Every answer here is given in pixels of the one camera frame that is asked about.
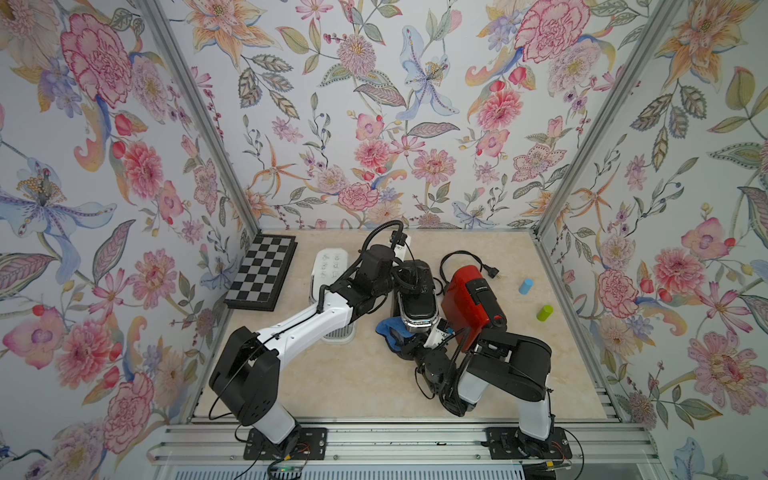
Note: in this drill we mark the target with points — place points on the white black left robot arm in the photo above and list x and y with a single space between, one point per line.
373 258

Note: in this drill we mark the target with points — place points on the white coffee machine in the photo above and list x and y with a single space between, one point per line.
328 266

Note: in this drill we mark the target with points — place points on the black coffee machine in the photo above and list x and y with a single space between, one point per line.
419 312

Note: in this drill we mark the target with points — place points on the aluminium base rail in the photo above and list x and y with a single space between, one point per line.
422 450

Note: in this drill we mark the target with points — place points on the aluminium frame post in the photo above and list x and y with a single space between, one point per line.
659 21
159 25

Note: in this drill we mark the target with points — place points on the aluminium frame post right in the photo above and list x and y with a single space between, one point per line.
659 21

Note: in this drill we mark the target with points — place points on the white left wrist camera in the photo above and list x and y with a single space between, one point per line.
400 244

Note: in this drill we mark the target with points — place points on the green cylinder block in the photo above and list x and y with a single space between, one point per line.
544 313

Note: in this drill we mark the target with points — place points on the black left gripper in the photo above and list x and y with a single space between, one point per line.
417 281

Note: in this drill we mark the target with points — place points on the blue cylinder block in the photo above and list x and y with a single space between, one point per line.
526 286

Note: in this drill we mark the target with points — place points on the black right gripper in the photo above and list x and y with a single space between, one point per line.
413 343

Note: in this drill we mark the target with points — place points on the red coffee machine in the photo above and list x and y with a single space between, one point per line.
470 306

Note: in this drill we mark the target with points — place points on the blue microfiber cloth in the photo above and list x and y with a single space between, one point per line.
395 333

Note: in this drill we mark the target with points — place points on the aluminium frame post left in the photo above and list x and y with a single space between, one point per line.
159 25

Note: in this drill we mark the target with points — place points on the black white chessboard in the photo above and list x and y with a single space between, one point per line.
260 278

